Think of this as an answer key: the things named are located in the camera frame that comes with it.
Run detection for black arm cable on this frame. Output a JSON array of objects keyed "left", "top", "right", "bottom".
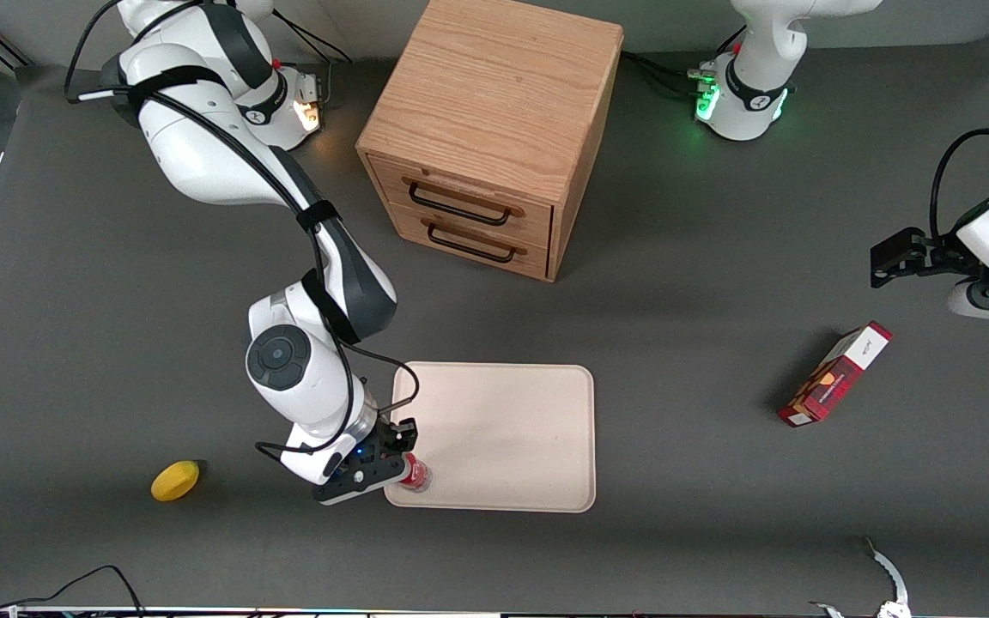
[
  {"left": 64, "top": 0, "right": 421, "bottom": 456},
  {"left": 930, "top": 128, "right": 989, "bottom": 246}
]

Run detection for white curved plastic strip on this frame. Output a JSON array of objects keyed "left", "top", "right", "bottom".
[{"left": 807, "top": 537, "right": 913, "bottom": 618}]

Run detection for black cable at table edge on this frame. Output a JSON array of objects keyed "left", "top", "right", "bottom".
[{"left": 0, "top": 564, "right": 146, "bottom": 618}]

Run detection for black base cables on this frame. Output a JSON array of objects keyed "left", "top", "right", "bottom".
[
  {"left": 270, "top": 9, "right": 357, "bottom": 109},
  {"left": 621, "top": 26, "right": 746, "bottom": 100}
]

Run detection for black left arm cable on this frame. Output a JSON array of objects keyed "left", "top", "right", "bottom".
[{"left": 930, "top": 128, "right": 989, "bottom": 246}]

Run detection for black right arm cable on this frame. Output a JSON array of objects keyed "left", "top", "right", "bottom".
[{"left": 64, "top": 0, "right": 421, "bottom": 456}]

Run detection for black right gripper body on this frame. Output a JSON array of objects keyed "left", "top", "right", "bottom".
[{"left": 347, "top": 417, "right": 410, "bottom": 469}]

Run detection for red coke bottle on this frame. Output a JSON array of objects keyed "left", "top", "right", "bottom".
[{"left": 397, "top": 454, "right": 434, "bottom": 494}]

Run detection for black left base cables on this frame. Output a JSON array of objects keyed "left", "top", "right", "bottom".
[{"left": 621, "top": 26, "right": 746, "bottom": 100}]

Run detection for black right base cables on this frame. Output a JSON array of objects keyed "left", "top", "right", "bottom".
[{"left": 270, "top": 9, "right": 357, "bottom": 109}]

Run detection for wooden drawer front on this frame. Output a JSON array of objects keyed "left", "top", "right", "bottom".
[
  {"left": 369, "top": 154, "right": 555, "bottom": 251},
  {"left": 391, "top": 203, "right": 550, "bottom": 281}
]

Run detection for black drawer handle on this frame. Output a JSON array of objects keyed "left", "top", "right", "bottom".
[
  {"left": 427, "top": 221, "right": 518, "bottom": 264},
  {"left": 408, "top": 181, "right": 513, "bottom": 227}
]

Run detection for red white snack box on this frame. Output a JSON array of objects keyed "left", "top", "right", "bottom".
[{"left": 776, "top": 320, "right": 895, "bottom": 429}]

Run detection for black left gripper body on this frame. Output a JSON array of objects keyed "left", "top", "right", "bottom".
[{"left": 915, "top": 230, "right": 980, "bottom": 282}]

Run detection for beige rectangular tray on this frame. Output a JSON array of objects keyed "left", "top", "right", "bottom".
[{"left": 383, "top": 361, "right": 598, "bottom": 514}]

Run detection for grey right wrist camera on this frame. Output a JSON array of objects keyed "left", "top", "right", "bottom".
[{"left": 312, "top": 455, "right": 407, "bottom": 506}]

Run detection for wooden drawer cabinet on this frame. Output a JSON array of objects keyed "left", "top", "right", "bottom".
[{"left": 355, "top": 0, "right": 625, "bottom": 283}]

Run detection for yellow lemon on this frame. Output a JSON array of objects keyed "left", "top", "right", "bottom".
[{"left": 150, "top": 459, "right": 203, "bottom": 503}]

